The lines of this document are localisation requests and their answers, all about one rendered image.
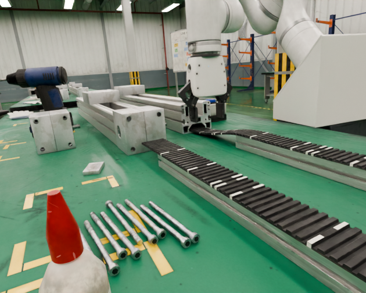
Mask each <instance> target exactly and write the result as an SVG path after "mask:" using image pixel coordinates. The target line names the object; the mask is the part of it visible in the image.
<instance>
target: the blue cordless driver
mask: <svg viewBox="0 0 366 293"><path fill-rule="evenodd" d="M0 81H7V82H8V83H9V84H12V85H19V86H21V87H22V88H28V87H31V88H35V87H36V89H35V90H34V91H35V94H36V96H37V98H38V99H39V98H40V100H41V103H42V106H43V109H44V111H45V112H46V111H52V110H61V109H63V108H62V106H63V102H62V99H61V97H60V94H59V91H58V89H56V88H54V86H57V85H66V83H67V81H68V79H67V73H66V70H65V68H63V67H62V66H60V67H58V66H52V67H35V68H27V69H18V70H17V71H16V72H14V73H11V74H8V75H7V76H6V78H3V79H0ZM29 129H30V133H32V136H33V131H32V128H31V124H30V127H29ZM33 137H34V136H33Z"/></svg>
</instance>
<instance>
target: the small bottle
mask: <svg viewBox="0 0 366 293"><path fill-rule="evenodd" d="M46 240H47V243H48V248H49V252H50V255H51V259H52V260H51V262H50V263H49V265H48V267H47V269H46V272H45V274H44V278H43V279H42V283H41V285H40V288H39V293H111V290H110V284H109V280H108V276H107V271H106V266H105V264H104V263H103V262H102V261H101V260H100V259H99V258H97V257H96V256H95V255H94V254H93V253H91V252H90V251H89V250H87V249H84V247H83V244H82V238H81V233H80V228H79V226H78V224H77V222H76V220H75V218H74V216H73V214H72V213H71V211H70V209H69V207H68V205H67V203H66V201H65V200H64V197H63V196H62V194H61V192H60V190H53V191H50V192H48V193H47V209H46Z"/></svg>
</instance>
